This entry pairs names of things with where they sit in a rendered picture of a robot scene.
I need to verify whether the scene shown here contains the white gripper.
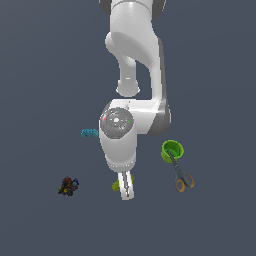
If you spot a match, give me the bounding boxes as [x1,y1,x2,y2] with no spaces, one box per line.
[116,169,136,201]

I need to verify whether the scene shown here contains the small lime green object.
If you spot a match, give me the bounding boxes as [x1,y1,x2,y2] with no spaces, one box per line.
[111,174,135,192]

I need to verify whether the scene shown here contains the dark multicoloured bead cluster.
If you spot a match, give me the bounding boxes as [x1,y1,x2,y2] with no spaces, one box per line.
[57,176,80,197]

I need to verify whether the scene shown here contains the lime green cup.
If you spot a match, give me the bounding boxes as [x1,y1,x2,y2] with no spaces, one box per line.
[160,139,185,165]

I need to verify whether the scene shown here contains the blue toy brick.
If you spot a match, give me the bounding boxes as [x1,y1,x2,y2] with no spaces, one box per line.
[80,128,100,139]

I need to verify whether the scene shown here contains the grey scissors with orange handles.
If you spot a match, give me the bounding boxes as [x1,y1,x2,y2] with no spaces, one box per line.
[166,148,195,194]

